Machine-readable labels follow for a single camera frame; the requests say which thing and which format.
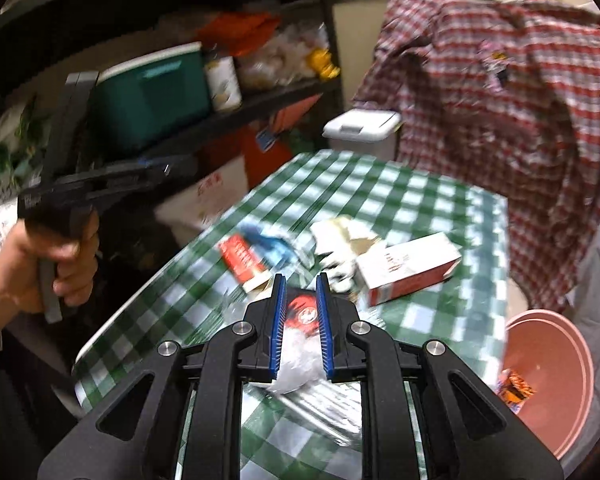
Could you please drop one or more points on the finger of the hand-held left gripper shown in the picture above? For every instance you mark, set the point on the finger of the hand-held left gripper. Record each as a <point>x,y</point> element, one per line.
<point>125,187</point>
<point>140,166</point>

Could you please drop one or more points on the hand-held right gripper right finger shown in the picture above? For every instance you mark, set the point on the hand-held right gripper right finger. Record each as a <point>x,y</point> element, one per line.
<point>325,325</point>

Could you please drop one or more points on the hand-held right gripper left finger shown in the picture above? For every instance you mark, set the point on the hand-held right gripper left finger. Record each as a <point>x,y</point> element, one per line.
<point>279,325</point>

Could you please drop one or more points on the red print plastic bag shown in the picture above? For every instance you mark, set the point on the red print plastic bag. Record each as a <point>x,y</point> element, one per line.
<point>300,345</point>

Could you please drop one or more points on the white tissue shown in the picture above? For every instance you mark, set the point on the white tissue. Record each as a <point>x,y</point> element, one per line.
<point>340,270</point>

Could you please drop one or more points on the pink plastic basin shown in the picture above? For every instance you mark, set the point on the pink plastic basin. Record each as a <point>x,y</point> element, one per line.
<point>555,385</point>

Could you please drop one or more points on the person's left hand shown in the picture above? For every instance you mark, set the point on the person's left hand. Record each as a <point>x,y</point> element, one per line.
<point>15,270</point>

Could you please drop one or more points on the green cooler box white lid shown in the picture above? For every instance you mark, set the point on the green cooler box white lid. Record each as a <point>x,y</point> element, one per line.
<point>150,105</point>

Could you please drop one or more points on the green white printed bag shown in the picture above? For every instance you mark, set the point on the green white printed bag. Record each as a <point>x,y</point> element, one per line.
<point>0,160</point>

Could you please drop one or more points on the white cardboard box red print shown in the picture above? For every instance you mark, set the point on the white cardboard box red print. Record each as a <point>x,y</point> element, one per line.
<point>205,195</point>

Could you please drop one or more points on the red white snack packet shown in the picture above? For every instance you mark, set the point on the red white snack packet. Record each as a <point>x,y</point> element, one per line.
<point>240,260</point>

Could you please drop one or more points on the blue plastic wrapper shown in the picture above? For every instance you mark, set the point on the blue plastic wrapper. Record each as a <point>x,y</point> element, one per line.
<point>267,242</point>

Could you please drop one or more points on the brown stained tissue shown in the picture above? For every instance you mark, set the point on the brown stained tissue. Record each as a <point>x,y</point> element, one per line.
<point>335,232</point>

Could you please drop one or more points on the white red carton box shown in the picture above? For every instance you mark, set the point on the white red carton box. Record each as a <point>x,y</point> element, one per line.
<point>405,265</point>

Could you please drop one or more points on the glass jar with pale label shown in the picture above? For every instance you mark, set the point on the glass jar with pale label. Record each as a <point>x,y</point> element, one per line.
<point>222,85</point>

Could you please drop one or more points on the red box with blue label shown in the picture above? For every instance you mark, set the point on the red box with blue label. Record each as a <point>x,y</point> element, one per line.
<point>265,165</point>

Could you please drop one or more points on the green white checkered tablecloth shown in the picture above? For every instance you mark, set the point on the green white checkered tablecloth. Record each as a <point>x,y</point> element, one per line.
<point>360,185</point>

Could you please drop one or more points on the green plastic bag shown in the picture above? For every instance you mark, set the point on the green plastic bag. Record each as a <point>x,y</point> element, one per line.
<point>302,141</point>

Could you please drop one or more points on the black shelving rack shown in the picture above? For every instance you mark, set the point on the black shelving rack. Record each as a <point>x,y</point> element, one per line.
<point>290,92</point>

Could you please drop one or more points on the red orange plastic bag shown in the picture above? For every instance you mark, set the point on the red orange plastic bag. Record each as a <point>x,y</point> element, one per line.
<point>240,30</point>

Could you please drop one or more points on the clear plastic bags bundle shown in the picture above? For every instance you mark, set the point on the clear plastic bags bundle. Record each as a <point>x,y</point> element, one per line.
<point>275,60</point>

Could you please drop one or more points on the orange snack wrapper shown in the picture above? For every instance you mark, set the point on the orange snack wrapper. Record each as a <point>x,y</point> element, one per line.
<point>517,390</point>

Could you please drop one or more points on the white lidded bin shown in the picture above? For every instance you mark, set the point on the white lidded bin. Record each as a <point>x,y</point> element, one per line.
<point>360,122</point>

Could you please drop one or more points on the yellow plastic item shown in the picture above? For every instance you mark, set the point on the yellow plastic item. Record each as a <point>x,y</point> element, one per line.
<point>320,62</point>

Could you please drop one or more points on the red plaid shirt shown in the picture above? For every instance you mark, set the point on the red plaid shirt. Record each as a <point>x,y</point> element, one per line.
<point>505,135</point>

